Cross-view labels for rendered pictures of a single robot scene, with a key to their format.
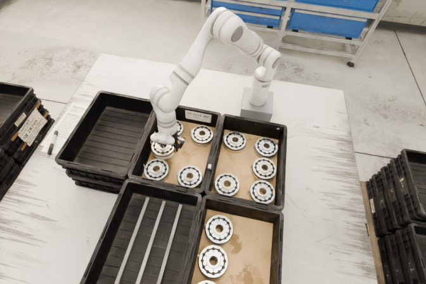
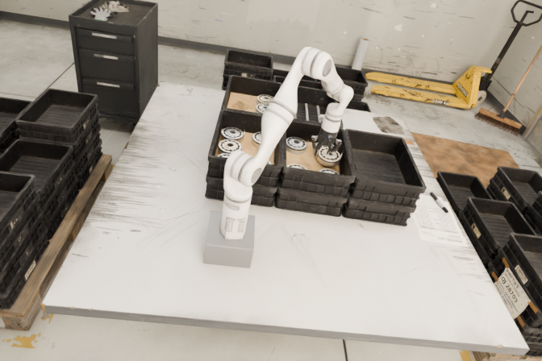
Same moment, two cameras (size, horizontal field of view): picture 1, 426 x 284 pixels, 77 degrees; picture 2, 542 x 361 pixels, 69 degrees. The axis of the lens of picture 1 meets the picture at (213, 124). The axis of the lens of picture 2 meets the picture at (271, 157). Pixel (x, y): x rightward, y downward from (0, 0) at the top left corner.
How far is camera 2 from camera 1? 2.04 m
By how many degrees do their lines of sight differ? 92
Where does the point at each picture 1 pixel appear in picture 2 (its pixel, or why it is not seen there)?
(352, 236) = (143, 142)
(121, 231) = not seen: hidden behind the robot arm
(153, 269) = (300, 114)
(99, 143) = (388, 172)
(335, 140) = (115, 214)
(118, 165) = (358, 157)
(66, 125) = (445, 220)
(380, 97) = not seen: outside the picture
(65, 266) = not seen: hidden behind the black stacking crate
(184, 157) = (306, 161)
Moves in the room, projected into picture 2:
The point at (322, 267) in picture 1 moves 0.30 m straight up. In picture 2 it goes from (178, 130) to (180, 78)
